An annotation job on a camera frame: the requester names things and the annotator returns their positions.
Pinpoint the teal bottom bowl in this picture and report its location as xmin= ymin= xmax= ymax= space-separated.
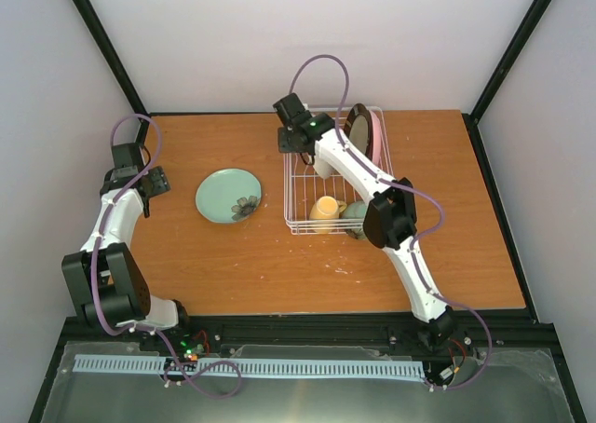
xmin=313 ymin=151 xmax=334 ymax=180

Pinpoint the dark striped plate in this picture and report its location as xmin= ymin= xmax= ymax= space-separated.
xmin=344 ymin=103 xmax=373 ymax=159

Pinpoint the teal flower plate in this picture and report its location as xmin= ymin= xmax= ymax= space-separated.
xmin=195 ymin=168 xmax=262 ymax=225

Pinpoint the yellow mug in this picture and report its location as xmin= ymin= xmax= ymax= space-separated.
xmin=308 ymin=196 xmax=347 ymax=235

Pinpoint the pink plate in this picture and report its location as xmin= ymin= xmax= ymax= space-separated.
xmin=367 ymin=110 xmax=382 ymax=166

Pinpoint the teal ceramic bowl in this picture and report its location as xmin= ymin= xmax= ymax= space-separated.
xmin=340 ymin=200 xmax=368 ymax=240

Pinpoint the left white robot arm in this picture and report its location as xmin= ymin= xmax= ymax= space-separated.
xmin=61 ymin=143 xmax=194 ymax=351

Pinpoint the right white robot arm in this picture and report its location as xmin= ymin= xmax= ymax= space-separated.
xmin=274 ymin=93 xmax=455 ymax=351

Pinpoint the white wire dish rack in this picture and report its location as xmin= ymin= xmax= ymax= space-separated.
xmin=283 ymin=105 xmax=393 ymax=235

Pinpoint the black aluminium frame rail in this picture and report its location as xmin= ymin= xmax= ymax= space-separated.
xmin=60 ymin=311 xmax=558 ymax=355

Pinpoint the light blue cable duct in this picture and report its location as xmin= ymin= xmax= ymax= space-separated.
xmin=72 ymin=354 xmax=425 ymax=382

